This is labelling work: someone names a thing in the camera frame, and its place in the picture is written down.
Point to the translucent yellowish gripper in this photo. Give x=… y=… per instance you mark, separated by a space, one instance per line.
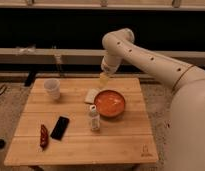
x=103 y=79

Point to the wooden table board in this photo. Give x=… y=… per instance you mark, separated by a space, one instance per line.
x=125 y=139

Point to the grey metal rail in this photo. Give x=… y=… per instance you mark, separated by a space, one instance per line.
x=80 y=56

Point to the orange bowl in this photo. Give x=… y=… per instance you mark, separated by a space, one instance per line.
x=109 y=103

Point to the red chili pepper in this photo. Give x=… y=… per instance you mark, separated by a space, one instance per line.
x=43 y=137

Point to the white paper cup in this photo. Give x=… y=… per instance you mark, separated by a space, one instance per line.
x=52 y=87

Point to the beige sponge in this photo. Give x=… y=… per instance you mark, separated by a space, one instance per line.
x=90 y=96

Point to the small clear plastic bottle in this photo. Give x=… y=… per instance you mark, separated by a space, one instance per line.
x=94 y=118

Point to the black phone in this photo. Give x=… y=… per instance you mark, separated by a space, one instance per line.
x=60 y=128

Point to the black object at left edge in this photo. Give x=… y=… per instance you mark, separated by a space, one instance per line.
x=2 y=143

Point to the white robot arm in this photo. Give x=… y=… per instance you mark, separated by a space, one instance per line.
x=186 y=137

